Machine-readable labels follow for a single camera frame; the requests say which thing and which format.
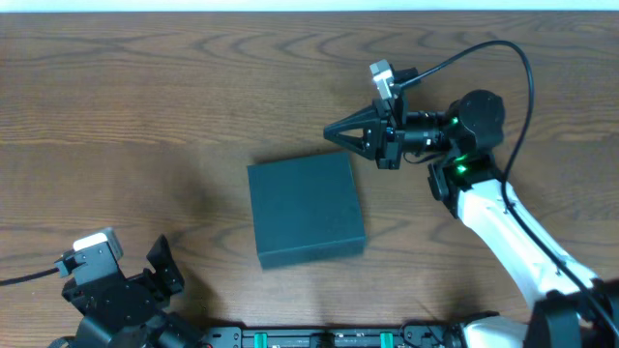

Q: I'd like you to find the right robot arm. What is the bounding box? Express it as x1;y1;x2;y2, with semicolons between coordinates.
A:
324;90;618;347

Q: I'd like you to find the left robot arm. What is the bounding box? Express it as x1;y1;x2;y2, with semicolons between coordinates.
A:
49;229;206;348

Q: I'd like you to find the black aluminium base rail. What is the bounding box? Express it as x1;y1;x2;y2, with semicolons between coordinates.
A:
202;323;467;348

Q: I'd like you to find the black gift box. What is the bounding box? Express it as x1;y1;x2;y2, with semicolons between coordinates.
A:
248;153;367;269

